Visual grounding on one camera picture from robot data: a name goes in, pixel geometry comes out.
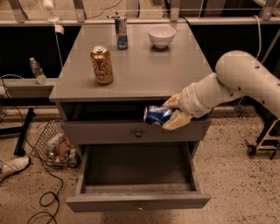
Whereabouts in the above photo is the grey drawer cabinet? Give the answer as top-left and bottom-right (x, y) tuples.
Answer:
(48, 22), (225, 152)

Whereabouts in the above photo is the black floor cable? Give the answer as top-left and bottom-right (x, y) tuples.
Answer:
(0, 76), (65, 224)

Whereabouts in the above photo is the wire basket with items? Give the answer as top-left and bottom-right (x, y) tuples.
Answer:
(31, 119), (79, 168)

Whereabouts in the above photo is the white hanging cable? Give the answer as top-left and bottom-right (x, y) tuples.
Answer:
(253, 15), (263, 60)

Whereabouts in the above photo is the black bar on floor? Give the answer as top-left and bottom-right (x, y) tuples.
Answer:
(14, 108), (33, 157)

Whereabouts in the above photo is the clear plastic water bottle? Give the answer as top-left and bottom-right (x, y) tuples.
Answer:
(30, 57), (47, 85)

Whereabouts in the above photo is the orange tall drink can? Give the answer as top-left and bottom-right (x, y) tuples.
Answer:
(90, 45), (114, 85)

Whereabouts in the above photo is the open grey lower drawer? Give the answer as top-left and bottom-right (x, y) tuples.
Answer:
(66, 143), (211, 213)

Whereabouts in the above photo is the white bowl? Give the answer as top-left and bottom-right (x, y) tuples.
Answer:
(148, 25), (177, 49)

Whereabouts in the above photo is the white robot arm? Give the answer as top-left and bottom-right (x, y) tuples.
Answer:
(163, 51), (280, 130)

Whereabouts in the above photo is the white shoe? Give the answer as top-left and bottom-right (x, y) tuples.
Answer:
(0, 157), (31, 182)

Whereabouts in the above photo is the slim red bull can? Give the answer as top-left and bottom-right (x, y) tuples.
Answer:
(115, 16), (128, 50)

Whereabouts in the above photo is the closed grey upper drawer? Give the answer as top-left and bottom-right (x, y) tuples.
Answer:
(62, 118), (211, 145)

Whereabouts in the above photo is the black wheeled cart frame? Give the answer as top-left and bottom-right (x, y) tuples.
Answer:
(245, 116), (280, 160)

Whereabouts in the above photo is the blue pepsi can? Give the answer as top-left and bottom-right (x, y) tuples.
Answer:
(143, 105), (174, 125)

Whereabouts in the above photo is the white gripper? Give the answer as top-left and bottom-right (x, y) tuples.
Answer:
(162, 83), (211, 130)

